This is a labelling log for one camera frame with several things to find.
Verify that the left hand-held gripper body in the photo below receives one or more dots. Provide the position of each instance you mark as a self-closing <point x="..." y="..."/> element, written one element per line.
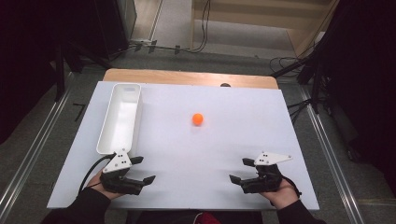
<point x="115" y="182"/>

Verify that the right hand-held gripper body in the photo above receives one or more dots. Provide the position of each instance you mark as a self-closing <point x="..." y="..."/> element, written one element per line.
<point x="264" y="180"/>

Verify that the white rectangular bin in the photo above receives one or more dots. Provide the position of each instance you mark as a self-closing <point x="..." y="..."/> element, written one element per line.
<point x="121" y="119"/>

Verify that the orange ball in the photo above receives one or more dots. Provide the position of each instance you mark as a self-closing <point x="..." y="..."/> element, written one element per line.
<point x="197" y="119"/>

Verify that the person's left hand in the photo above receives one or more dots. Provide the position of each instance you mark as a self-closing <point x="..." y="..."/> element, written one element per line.
<point x="99" y="185"/>

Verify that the person's right hand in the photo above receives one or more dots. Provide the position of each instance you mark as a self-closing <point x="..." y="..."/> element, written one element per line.
<point x="281" y="194"/>

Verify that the person's dark clothing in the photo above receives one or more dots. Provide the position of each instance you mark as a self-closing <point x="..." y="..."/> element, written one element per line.
<point x="162" y="217"/>

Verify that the white board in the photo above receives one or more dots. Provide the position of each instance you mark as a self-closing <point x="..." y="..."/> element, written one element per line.
<point x="202" y="161"/>

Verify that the red cloth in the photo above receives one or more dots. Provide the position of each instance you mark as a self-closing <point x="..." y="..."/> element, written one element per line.
<point x="208" y="218"/>

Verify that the wooden table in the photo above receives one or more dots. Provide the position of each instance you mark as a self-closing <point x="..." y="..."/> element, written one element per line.
<point x="186" y="77"/>

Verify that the black tripod stand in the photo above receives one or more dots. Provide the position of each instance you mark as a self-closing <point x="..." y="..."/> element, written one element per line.
<point x="314" y="71"/>

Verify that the white power strip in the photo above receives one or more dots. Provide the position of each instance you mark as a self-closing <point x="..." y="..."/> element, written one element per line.
<point x="141" y="41"/>

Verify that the black cabinet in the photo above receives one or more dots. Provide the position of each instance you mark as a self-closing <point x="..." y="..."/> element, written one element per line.
<point x="115" y="28"/>

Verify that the metal floor rail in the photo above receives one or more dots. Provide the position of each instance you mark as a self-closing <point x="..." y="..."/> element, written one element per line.
<point x="34" y="143"/>
<point x="330" y="155"/>

